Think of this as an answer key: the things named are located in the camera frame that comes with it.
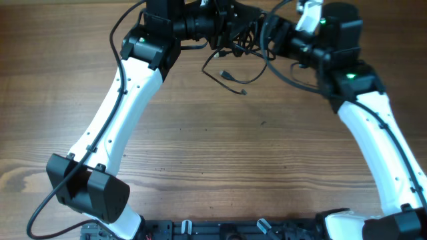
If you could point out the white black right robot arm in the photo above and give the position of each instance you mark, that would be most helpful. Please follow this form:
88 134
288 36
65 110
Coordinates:
326 38

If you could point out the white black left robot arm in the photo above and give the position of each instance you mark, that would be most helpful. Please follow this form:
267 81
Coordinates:
86 178

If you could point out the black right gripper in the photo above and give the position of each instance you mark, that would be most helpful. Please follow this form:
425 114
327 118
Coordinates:
287 28

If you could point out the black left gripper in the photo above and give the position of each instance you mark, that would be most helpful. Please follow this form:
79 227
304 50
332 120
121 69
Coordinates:
227 24

